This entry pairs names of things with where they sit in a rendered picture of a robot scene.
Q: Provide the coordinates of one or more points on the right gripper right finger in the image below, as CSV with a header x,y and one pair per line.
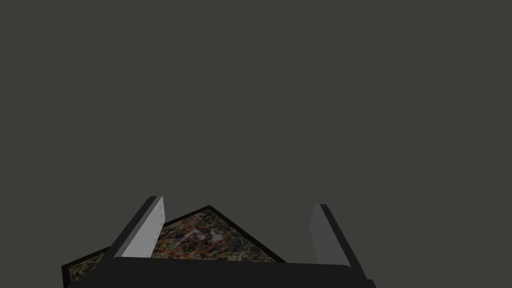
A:
x,y
328,240

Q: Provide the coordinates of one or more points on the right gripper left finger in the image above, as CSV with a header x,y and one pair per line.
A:
x,y
144,232

